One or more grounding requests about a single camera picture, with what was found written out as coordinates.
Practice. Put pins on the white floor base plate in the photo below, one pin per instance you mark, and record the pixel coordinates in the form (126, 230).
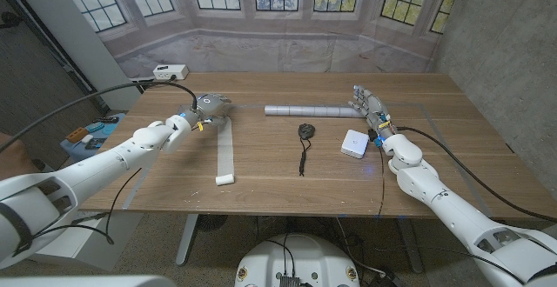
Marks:
(126, 239)

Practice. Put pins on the small white square box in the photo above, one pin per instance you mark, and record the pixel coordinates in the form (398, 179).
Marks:
(354, 143)

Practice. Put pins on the teal tool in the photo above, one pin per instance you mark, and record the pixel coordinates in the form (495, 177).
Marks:
(95, 127)

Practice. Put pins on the white robot torso base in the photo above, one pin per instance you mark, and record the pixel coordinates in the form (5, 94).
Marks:
(322, 256)

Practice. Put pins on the white slanted column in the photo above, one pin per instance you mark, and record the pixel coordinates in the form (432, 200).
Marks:
(74, 30)

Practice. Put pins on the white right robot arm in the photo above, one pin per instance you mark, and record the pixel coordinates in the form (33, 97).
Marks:
(461, 219)

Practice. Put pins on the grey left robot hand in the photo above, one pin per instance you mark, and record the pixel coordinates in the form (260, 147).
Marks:
(210, 104)

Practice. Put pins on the grey table leg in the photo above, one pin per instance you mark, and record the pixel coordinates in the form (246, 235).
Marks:
(409, 243)
(186, 241)

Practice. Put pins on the long white cylindrical flashlight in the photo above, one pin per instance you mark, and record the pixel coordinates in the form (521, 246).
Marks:
(304, 111)

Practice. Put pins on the orange block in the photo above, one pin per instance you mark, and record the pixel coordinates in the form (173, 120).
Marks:
(77, 135)

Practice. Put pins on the grey perforated partition panel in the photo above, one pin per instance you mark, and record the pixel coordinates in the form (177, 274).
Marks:
(26, 52)
(500, 39)

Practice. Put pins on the white gauze bandage strip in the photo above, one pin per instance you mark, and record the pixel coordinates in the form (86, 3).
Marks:
(225, 152)

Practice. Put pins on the black remote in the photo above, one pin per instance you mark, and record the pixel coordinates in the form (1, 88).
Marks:
(106, 120)

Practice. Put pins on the blue tool tray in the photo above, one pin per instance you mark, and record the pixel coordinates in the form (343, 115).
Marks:
(111, 129)

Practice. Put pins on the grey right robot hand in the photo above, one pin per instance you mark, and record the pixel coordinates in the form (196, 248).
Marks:
(373, 106)

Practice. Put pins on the printed window backdrop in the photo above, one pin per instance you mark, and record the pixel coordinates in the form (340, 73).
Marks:
(278, 39)

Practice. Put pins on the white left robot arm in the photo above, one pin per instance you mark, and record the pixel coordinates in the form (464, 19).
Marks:
(109, 161)

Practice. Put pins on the white power strip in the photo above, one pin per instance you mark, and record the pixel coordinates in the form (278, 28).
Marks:
(169, 72)

